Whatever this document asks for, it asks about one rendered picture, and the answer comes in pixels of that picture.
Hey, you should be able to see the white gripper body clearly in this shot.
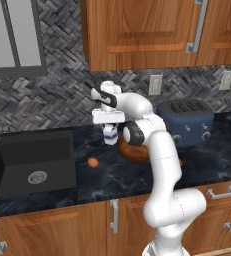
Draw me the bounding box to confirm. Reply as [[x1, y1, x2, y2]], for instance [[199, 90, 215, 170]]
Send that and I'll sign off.
[[91, 108, 126, 125]]

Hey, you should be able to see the white and blue milk carton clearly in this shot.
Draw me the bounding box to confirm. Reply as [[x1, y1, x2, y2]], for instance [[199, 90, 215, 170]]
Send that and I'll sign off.
[[103, 123, 119, 146]]

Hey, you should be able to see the brown wooden bowl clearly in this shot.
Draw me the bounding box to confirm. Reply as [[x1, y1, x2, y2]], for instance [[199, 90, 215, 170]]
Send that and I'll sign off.
[[115, 133, 184, 167]]

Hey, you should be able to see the black sink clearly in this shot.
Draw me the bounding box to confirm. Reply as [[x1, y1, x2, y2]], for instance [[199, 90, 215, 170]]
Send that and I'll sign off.
[[0, 128, 78, 202]]

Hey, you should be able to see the brown egg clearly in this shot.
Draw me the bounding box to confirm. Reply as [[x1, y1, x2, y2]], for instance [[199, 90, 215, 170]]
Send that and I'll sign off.
[[87, 157, 100, 168]]

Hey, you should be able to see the blue toaster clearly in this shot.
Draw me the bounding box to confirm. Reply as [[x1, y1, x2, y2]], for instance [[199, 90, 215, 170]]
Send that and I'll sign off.
[[155, 98, 216, 148]]

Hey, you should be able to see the wooden base cupboard door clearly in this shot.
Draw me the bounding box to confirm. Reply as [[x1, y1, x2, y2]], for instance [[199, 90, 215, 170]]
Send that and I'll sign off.
[[105, 194, 155, 256], [0, 200, 109, 256], [182, 202, 231, 255]]

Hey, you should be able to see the grey framed window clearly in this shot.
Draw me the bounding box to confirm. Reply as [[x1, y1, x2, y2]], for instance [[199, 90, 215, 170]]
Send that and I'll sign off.
[[0, 0, 49, 80]]

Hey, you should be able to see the wooden drawer front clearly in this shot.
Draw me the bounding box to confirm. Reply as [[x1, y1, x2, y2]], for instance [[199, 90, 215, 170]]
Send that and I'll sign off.
[[200, 180, 231, 210]]

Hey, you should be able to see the grey wall socket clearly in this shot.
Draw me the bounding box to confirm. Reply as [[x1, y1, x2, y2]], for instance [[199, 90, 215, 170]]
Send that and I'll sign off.
[[218, 69, 231, 91], [148, 73, 164, 97]]

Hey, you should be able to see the wooden wall cupboard door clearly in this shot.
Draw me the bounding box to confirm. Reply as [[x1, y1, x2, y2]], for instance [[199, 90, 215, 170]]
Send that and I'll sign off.
[[195, 0, 231, 67], [79, 0, 205, 73]]

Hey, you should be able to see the grey wall cupboard handle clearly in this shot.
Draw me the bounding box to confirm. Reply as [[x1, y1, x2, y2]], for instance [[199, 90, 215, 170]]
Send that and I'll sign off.
[[185, 0, 209, 55]]

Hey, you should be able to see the grey drawer handle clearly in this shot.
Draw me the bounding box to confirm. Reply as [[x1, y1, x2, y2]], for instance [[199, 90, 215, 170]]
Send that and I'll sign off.
[[206, 185, 231, 201]]

